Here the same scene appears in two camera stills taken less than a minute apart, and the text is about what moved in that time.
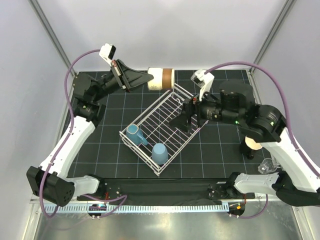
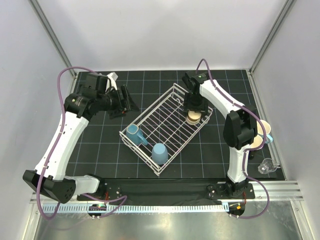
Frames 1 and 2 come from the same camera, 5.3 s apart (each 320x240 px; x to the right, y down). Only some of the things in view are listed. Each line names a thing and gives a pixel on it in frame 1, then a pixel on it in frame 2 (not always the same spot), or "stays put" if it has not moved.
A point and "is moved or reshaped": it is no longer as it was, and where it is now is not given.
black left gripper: (133, 78) → (120, 110)
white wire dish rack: (153, 138) stays put
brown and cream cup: (163, 79) is moved or reshaped
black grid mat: (127, 134) stays put
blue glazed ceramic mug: (134, 135) stays put
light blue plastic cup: (159, 153) stays put
